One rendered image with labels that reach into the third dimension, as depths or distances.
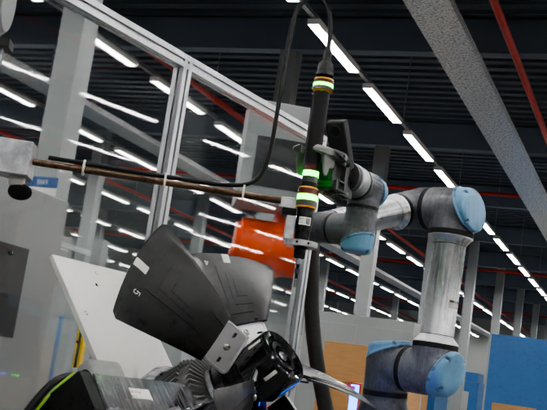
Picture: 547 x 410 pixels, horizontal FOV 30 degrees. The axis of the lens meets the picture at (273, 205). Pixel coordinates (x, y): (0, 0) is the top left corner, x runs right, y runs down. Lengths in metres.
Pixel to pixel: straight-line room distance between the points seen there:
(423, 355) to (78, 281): 0.91
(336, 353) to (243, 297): 8.03
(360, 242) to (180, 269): 0.56
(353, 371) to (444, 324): 7.52
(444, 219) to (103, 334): 0.97
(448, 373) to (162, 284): 0.94
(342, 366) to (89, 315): 8.10
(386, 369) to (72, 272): 0.90
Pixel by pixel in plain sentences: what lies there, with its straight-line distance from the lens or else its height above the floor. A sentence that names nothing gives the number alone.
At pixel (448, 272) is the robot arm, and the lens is 2.63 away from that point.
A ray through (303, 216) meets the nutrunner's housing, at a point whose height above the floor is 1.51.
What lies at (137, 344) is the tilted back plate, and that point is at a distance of 2.20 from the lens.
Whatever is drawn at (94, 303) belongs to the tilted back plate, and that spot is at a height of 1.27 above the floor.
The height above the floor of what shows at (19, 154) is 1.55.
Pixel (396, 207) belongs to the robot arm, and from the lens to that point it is 2.65.
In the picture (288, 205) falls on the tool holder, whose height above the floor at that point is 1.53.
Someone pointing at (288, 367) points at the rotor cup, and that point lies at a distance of 2.00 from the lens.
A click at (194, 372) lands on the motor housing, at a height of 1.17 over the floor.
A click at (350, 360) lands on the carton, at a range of 10.13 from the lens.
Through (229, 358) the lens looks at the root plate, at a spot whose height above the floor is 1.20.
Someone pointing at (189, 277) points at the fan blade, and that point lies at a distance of 1.94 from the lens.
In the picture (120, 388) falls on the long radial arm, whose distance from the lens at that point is 1.82.
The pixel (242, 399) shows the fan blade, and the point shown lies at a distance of 1.82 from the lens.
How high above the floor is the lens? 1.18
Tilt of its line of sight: 9 degrees up
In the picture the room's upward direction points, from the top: 8 degrees clockwise
